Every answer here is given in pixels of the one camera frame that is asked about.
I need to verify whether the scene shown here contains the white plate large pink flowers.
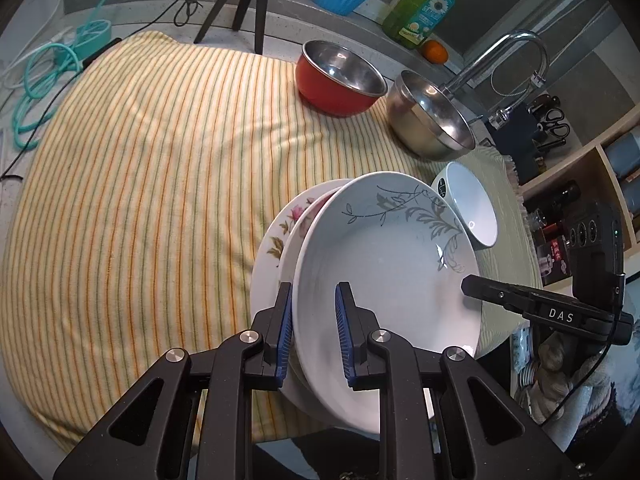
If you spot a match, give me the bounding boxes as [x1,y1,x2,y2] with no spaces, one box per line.
[278,179,349,401]

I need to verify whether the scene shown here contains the yellow striped cloth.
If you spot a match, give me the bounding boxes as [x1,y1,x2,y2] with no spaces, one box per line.
[0,29,544,453]

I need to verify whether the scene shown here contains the teal coiled cable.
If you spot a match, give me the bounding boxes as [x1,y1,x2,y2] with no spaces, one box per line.
[10,0,134,151]

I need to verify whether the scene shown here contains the white pale-blue ceramic bowl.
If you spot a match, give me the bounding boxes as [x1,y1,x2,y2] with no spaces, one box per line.
[432,162,498,249]

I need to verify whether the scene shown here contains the red steel bowl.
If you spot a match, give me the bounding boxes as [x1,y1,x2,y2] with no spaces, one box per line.
[295,39,387,117]

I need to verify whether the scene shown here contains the knife block with scissors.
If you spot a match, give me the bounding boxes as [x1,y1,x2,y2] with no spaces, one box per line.
[494,93,570,184]

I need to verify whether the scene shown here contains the white plate small pink flowers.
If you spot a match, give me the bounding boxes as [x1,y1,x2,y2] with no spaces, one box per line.
[250,182,338,425]

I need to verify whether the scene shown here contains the beige gloved hand cloth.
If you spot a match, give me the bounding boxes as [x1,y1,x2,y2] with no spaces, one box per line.
[518,333,613,451]

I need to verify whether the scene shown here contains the white plate grey leaf pattern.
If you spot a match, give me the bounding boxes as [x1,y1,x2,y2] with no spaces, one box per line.
[293,171,482,434]

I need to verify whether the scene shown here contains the stainless steel bowl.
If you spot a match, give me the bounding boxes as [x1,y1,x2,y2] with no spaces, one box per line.
[386,70,476,162]

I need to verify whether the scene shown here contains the black cable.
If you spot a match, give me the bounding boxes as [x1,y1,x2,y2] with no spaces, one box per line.
[0,0,222,183]

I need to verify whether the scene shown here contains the green dish soap bottle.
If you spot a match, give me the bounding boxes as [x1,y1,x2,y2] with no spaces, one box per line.
[382,0,457,50]

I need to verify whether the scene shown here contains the wooden shelf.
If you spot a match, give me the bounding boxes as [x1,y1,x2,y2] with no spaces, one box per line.
[520,105,639,282]

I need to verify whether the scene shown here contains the white cable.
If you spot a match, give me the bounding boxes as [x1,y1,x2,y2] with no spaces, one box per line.
[0,0,76,92]

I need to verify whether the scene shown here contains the orange fruit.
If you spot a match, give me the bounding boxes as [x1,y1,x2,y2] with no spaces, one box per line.
[421,40,449,65]

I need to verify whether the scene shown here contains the chrome faucet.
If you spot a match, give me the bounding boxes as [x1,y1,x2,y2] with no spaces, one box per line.
[439,29,550,131]

